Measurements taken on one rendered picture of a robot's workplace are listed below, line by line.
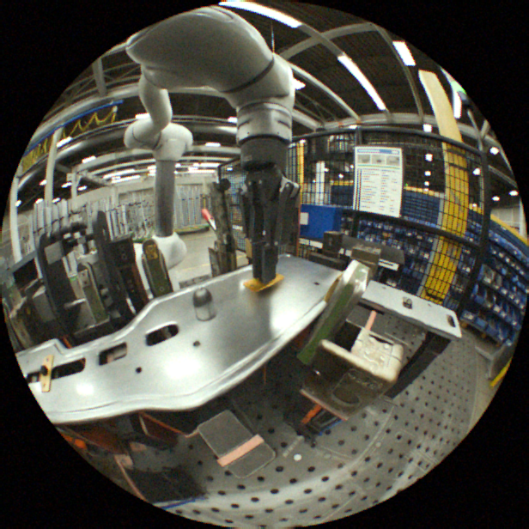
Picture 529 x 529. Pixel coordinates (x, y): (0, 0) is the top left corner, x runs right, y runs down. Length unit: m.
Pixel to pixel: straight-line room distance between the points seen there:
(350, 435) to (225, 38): 0.69
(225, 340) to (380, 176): 0.74
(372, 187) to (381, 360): 0.67
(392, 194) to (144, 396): 0.84
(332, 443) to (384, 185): 0.85
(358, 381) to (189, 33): 0.34
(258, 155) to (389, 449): 0.70
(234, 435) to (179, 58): 0.35
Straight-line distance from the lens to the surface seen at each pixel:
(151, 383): 0.21
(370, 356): 0.16
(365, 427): 0.53
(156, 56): 0.21
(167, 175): 0.78
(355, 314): 0.31
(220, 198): 0.39
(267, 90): 0.27
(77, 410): 0.27
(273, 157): 0.24
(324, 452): 0.48
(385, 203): 0.73
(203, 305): 0.23
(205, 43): 0.20
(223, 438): 0.18
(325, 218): 0.61
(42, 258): 0.44
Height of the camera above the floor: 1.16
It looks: 23 degrees down
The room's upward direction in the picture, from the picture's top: straight up
